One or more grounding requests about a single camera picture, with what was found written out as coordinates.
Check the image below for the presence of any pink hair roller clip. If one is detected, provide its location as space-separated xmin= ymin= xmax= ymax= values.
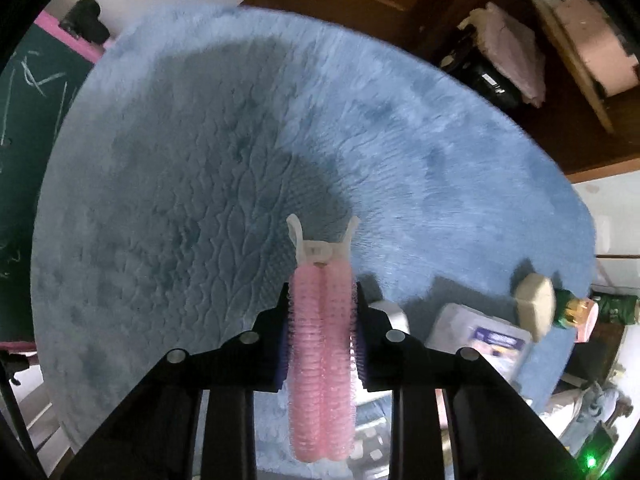
xmin=286 ymin=214 xmax=362 ymax=463

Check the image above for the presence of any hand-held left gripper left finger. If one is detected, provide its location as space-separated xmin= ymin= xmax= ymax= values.
xmin=60 ymin=282 xmax=294 ymax=480

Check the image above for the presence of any black clamp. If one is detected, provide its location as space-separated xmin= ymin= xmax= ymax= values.
xmin=59 ymin=0 xmax=112 ymax=45

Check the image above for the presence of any wooden shelf board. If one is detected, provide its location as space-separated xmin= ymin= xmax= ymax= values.
xmin=515 ymin=0 xmax=616 ymax=133

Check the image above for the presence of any dark device green light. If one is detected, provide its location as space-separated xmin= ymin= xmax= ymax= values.
xmin=575 ymin=425 xmax=618 ymax=476

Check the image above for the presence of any black stand pole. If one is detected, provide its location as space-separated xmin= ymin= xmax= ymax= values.
xmin=0 ymin=350 xmax=51 ymax=480

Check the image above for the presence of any pink box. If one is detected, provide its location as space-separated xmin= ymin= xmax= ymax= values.
xmin=555 ymin=0 xmax=640 ymax=98

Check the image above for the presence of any white wardrobe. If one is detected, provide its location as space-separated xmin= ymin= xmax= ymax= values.
xmin=570 ymin=160 xmax=640 ymax=261

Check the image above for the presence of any pink fluffy cloth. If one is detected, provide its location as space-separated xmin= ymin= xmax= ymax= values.
xmin=457 ymin=2 xmax=548 ymax=108

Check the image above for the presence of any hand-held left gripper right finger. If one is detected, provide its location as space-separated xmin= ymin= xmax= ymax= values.
xmin=352 ymin=280 xmax=588 ymax=480

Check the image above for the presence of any blue fluffy blanket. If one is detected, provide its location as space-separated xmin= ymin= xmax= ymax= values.
xmin=30 ymin=4 xmax=598 ymax=476

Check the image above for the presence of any green chalkboard pink frame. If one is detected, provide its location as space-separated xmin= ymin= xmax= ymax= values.
xmin=0 ymin=10 xmax=108 ymax=356

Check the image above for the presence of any green patterned package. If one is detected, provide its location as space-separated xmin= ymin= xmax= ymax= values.
xmin=590 ymin=294 xmax=640 ymax=326

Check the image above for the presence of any green bottle beige cap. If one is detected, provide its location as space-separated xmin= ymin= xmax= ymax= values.
xmin=515 ymin=272 xmax=601 ymax=343

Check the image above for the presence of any clear box blue label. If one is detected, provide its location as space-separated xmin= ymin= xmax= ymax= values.
xmin=425 ymin=302 xmax=533 ymax=381

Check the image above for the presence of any black bag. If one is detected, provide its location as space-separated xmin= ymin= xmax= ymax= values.
xmin=440 ymin=47 xmax=523 ymax=113

